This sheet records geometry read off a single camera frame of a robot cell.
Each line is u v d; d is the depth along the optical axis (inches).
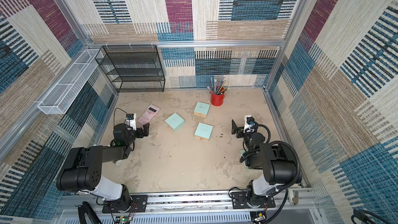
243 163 28.4
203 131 37.0
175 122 39.1
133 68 43.0
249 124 29.3
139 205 28.9
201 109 41.4
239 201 28.7
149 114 41.4
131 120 32.1
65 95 28.7
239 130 31.3
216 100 42.8
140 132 33.4
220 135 38.0
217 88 42.5
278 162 18.5
